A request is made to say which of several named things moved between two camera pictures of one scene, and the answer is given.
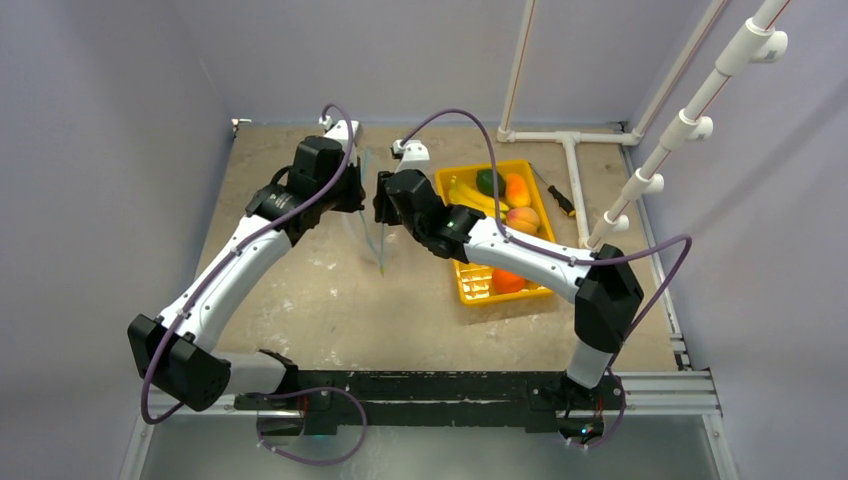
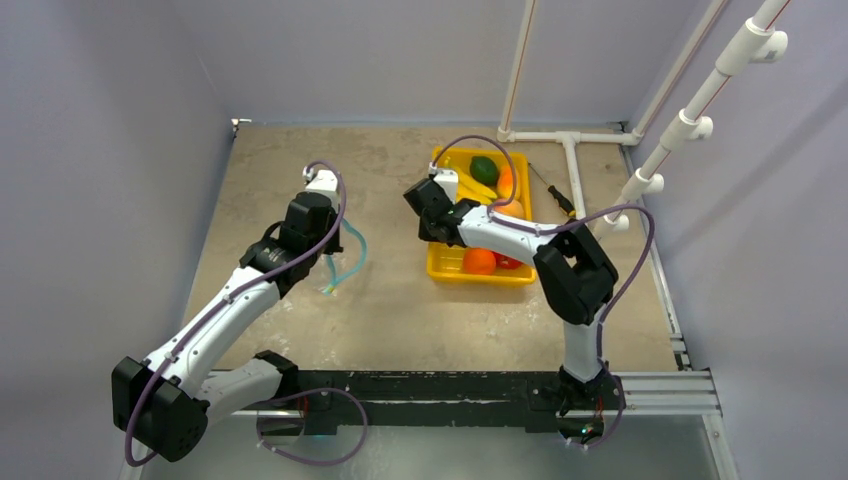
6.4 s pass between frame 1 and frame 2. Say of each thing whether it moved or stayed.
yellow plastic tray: moved
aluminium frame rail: stayed
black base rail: stayed
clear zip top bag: moved
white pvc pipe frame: stayed
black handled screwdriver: stayed
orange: moved
